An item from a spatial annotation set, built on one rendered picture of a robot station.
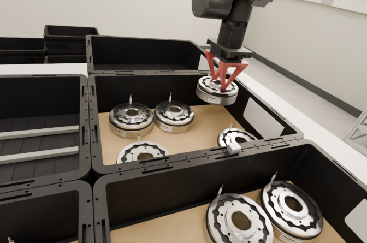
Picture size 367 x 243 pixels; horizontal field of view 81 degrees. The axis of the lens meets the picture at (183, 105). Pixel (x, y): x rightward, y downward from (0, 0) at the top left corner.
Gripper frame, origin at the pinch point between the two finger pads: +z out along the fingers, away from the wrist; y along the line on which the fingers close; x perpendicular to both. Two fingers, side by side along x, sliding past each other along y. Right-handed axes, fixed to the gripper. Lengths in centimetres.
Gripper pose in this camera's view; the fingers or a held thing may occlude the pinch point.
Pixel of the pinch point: (219, 81)
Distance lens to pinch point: 54.6
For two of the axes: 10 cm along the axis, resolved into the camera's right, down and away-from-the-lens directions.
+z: -1.5, 8.5, 5.1
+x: 9.2, -0.7, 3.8
